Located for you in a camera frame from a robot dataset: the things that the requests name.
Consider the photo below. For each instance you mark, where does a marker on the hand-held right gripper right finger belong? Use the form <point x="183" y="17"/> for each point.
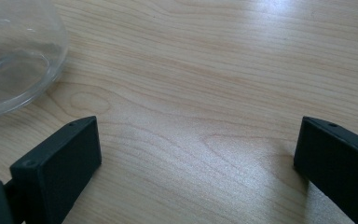
<point x="338" y="168"/>

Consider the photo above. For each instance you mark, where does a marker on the clear glass bowl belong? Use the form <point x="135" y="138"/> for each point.
<point x="18" y="56"/>

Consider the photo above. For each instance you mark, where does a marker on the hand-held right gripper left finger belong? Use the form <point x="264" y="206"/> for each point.
<point x="62" y="168"/>

